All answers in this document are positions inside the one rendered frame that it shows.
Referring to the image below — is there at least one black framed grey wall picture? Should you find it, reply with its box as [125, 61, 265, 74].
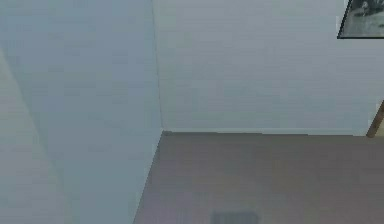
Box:
[336, 0, 384, 40]

